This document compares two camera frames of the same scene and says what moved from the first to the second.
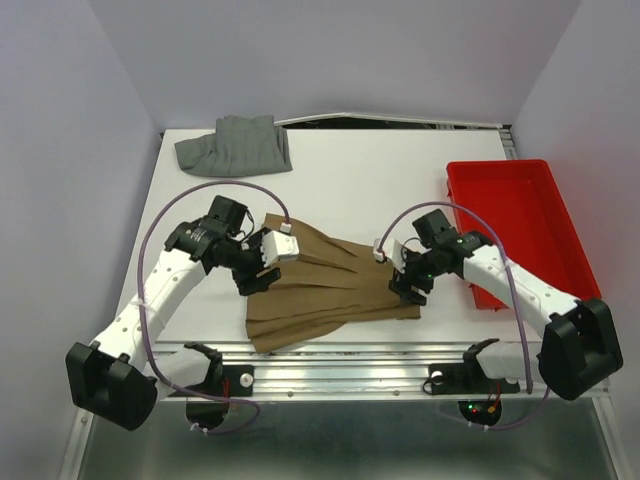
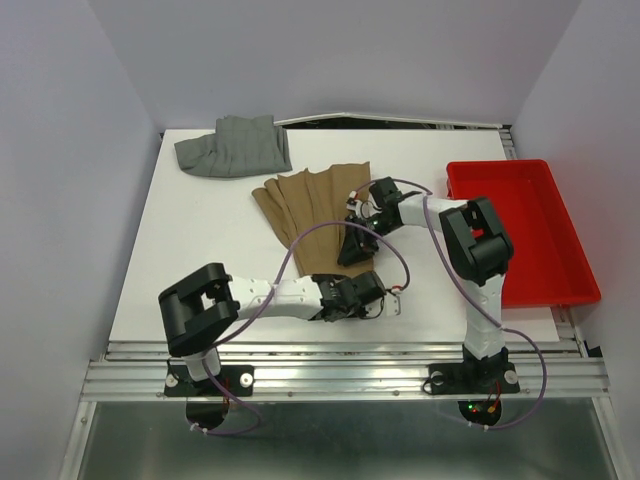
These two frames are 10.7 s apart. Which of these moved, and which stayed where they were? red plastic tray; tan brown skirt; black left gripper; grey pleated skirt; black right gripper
Moved: black right gripper; black left gripper; tan brown skirt
Stayed: grey pleated skirt; red plastic tray
